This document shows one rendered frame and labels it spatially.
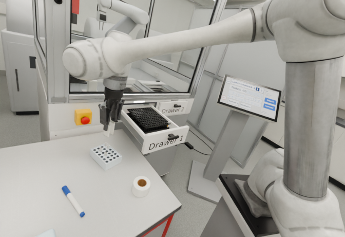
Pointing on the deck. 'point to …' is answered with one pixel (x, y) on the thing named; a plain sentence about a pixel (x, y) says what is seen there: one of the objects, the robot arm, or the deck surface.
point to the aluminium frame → (63, 97)
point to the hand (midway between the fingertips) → (109, 128)
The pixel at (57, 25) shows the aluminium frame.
